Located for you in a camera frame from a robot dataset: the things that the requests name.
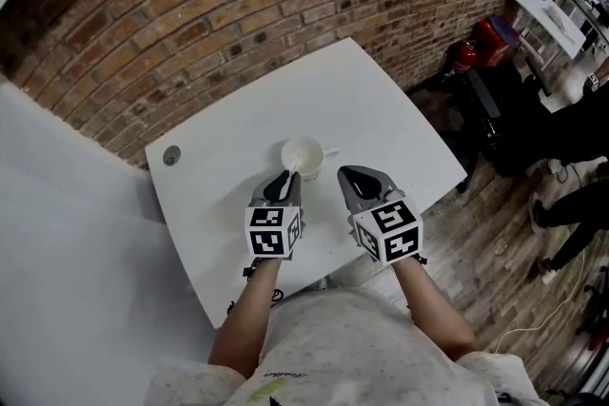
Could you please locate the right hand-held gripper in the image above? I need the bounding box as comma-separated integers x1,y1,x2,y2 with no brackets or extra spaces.
336,164,424,267

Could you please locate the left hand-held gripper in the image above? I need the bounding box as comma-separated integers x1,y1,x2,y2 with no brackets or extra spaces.
244,170,306,262

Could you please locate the white cup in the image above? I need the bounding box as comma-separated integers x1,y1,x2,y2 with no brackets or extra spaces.
280,136,341,182

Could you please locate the person's right forearm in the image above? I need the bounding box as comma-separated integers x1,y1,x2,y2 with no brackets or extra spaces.
390,257,479,363

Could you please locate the person's left forearm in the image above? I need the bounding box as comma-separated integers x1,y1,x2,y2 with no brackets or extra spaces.
207,257,283,379

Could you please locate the black office chair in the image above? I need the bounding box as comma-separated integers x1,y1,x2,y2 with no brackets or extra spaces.
444,61,567,195

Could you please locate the red fire extinguisher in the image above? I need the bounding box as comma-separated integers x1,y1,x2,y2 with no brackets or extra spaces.
450,39,480,76

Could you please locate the person's white speckled shirt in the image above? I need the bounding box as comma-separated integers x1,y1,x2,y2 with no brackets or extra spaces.
145,287,548,406

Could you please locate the red bag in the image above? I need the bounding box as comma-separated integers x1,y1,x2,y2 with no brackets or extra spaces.
470,15,521,68

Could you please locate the white side table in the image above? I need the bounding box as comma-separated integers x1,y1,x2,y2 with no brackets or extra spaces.
507,0,589,64

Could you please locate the red and black stand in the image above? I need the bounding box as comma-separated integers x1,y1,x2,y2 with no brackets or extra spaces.
576,264,609,349

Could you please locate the white cable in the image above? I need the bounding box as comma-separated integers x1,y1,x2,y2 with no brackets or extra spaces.
493,246,587,354

